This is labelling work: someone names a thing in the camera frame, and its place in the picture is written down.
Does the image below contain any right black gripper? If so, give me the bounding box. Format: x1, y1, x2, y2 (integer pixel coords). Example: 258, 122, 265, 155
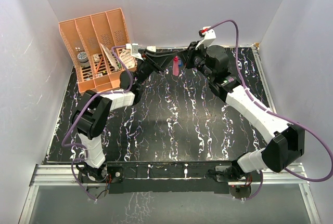
178, 41, 214, 81

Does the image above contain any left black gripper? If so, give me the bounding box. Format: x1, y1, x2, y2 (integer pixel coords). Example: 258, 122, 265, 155
135, 49, 176, 89

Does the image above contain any small white card box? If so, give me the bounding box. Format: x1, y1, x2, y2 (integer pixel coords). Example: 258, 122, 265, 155
93, 54, 103, 63

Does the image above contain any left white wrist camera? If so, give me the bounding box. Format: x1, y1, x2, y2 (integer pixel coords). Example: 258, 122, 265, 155
125, 43, 143, 60

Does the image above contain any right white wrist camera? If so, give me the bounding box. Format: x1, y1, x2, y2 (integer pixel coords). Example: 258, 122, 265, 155
195, 27, 216, 50

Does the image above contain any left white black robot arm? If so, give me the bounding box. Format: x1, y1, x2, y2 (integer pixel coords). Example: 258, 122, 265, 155
72, 49, 178, 182

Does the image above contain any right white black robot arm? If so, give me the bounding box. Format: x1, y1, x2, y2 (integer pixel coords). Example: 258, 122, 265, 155
176, 42, 305, 181

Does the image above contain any orange pen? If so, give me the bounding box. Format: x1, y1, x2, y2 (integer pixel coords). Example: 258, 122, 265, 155
95, 58, 103, 74

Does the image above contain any purple cable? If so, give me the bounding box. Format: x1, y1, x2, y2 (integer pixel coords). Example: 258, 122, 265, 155
62, 44, 133, 200
208, 20, 333, 200

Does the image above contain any white paper sachet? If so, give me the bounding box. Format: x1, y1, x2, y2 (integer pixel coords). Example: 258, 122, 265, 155
100, 43, 119, 71

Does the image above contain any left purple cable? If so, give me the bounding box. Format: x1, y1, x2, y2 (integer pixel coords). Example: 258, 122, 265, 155
62, 44, 133, 200

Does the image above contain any grey round tin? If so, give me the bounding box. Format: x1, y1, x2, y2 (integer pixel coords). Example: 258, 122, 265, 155
77, 51, 90, 68

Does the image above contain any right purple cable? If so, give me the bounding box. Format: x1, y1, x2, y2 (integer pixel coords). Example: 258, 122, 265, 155
208, 20, 333, 200

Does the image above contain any orange plastic file organizer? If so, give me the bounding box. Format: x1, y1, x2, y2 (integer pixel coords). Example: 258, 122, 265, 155
59, 8, 130, 94

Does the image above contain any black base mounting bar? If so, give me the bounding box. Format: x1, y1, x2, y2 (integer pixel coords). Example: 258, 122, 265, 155
104, 160, 263, 195

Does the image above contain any white label packet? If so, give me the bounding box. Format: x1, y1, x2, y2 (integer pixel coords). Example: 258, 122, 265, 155
119, 49, 136, 69

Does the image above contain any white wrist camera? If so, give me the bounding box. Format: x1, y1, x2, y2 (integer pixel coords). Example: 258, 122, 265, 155
125, 43, 143, 60
195, 27, 216, 50

